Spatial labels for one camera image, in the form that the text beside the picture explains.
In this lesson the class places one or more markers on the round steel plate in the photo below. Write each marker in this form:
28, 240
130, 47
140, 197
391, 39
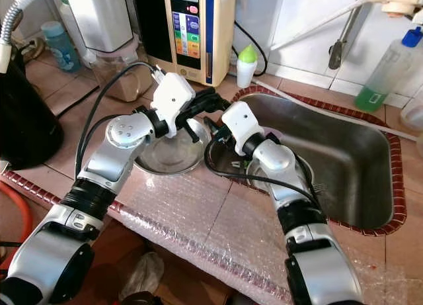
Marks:
168, 158

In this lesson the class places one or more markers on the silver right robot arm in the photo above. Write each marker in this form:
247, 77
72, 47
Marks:
304, 212

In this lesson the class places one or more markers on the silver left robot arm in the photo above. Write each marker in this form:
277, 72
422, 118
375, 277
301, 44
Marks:
112, 166

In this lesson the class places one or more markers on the small white bottle green cap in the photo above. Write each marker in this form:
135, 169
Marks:
246, 70

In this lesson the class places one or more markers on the cream black water ionizer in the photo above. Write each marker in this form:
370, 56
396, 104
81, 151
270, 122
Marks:
188, 34

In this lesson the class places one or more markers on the clear bubble wrap sheet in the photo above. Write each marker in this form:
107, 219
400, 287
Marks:
211, 225

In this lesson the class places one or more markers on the glass jar with brown powder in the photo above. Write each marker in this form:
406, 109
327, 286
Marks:
109, 73

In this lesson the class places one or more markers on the steel fork in sink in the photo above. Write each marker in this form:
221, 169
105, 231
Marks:
318, 186

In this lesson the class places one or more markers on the thin white tube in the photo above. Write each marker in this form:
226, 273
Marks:
330, 103

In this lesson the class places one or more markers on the stainless steel sink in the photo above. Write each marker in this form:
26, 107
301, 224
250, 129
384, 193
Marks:
350, 159

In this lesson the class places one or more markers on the white water filter unit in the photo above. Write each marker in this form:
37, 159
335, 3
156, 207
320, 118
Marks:
99, 17

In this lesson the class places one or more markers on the teal plastic bottle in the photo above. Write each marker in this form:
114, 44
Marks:
59, 50

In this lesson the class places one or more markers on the white jug with green cap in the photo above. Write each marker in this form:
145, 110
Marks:
69, 14

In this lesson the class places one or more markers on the black kettle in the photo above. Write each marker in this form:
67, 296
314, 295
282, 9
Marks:
26, 120

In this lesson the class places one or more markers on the blue capped green soap bottle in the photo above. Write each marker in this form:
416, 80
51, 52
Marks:
383, 77

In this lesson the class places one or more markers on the clear plastic cup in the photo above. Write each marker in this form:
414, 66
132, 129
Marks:
413, 113

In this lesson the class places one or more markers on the cream faucet with white spout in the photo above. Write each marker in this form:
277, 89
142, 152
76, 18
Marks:
403, 0

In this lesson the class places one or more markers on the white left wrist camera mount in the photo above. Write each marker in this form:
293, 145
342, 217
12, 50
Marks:
172, 101

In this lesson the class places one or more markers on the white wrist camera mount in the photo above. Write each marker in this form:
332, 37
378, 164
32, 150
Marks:
243, 123
172, 101

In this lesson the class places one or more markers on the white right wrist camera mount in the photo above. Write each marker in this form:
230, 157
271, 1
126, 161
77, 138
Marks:
243, 123

